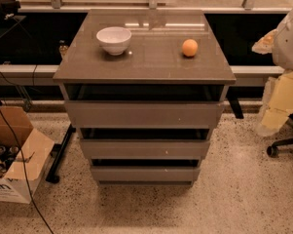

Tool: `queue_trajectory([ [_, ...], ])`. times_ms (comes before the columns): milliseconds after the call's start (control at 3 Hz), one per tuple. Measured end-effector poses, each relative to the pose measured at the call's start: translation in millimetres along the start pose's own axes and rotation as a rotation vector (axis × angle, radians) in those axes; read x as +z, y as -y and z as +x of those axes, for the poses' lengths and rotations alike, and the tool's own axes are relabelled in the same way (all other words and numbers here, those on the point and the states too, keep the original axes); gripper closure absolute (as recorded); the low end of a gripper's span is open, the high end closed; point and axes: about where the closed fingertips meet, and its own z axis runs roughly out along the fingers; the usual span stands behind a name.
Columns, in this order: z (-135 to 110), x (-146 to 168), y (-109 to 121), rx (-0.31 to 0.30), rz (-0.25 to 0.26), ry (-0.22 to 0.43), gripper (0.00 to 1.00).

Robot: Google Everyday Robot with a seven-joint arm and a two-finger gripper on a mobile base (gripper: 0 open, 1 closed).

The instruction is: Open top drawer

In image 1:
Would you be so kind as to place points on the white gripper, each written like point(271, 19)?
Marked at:
point(288, 48)

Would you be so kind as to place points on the grey top drawer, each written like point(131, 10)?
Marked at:
point(138, 115)

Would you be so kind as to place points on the grey drawer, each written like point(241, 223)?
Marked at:
point(137, 174)
point(144, 149)
point(138, 115)

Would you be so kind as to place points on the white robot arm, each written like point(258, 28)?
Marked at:
point(283, 54)

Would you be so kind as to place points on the grey drawer cabinet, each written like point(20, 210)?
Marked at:
point(152, 69)

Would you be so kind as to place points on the grey middle drawer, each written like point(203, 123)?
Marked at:
point(144, 149)

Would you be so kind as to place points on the grey bottom drawer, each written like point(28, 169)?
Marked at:
point(137, 174)

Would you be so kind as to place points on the open cardboard box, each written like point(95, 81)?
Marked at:
point(24, 154)

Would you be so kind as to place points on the black office chair base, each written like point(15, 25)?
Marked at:
point(272, 150)

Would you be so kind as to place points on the orange fruit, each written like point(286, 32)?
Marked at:
point(189, 48)

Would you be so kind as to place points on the white ceramic bowl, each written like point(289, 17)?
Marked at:
point(114, 40)

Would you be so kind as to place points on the small glass bottle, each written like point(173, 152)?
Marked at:
point(63, 48)

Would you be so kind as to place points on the black table leg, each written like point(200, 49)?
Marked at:
point(57, 154)

